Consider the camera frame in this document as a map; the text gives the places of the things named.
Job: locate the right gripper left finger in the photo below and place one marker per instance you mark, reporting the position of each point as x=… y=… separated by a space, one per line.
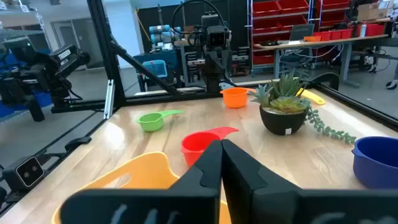
x=140 y=205

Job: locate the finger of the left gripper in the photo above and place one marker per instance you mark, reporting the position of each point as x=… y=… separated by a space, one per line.
x=219 y=77
x=211 y=77

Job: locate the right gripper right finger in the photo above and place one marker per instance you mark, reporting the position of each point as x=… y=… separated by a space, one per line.
x=295 y=208

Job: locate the orange measuring cup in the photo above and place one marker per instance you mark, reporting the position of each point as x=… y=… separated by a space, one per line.
x=234 y=99

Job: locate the yellow plastic basket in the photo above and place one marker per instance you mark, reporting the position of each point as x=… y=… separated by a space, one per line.
x=146 y=169

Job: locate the red measuring cup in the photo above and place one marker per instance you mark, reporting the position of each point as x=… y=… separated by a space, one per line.
x=199 y=144

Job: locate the green measuring cup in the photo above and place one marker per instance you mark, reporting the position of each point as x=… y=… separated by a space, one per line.
x=150 y=123

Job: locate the dark blue measuring cup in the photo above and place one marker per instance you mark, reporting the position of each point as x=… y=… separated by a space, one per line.
x=376 y=168

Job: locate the yellow measuring cup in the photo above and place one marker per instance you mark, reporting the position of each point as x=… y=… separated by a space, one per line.
x=314 y=98

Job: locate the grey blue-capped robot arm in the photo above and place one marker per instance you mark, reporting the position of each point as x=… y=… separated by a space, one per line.
x=161 y=37

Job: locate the black robot arm with label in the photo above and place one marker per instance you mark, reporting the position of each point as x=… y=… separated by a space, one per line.
x=37 y=74

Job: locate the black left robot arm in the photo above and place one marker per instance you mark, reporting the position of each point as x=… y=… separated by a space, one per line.
x=211 y=19

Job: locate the blue plastic crate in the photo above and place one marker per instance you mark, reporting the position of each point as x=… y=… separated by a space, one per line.
x=155 y=68

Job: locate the shelf with red bins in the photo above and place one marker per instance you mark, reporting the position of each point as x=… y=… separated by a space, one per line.
x=270 y=7

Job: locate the succulent plant in black pot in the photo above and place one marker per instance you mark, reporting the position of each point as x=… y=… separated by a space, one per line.
x=281 y=123

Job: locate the grey laptop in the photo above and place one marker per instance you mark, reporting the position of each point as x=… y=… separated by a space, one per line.
x=301 y=32

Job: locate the wooden workbench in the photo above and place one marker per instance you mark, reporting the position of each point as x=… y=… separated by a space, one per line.
x=326 y=41

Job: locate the grey double door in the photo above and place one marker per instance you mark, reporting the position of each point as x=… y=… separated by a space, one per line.
x=66 y=37

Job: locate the red storage bin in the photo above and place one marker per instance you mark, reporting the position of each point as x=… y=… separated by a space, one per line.
x=374 y=29

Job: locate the cardboard box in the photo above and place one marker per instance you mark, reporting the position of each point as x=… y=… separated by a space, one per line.
x=373 y=12

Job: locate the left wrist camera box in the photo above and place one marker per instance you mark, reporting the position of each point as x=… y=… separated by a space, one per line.
x=217 y=37

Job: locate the silver metal frame bracket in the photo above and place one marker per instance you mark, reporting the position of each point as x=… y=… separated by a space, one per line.
x=109 y=99

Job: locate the black aluminium table frame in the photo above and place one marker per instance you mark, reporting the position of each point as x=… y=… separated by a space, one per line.
x=102 y=46

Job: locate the black table-level camera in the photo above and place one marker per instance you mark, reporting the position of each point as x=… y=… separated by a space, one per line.
x=29 y=171

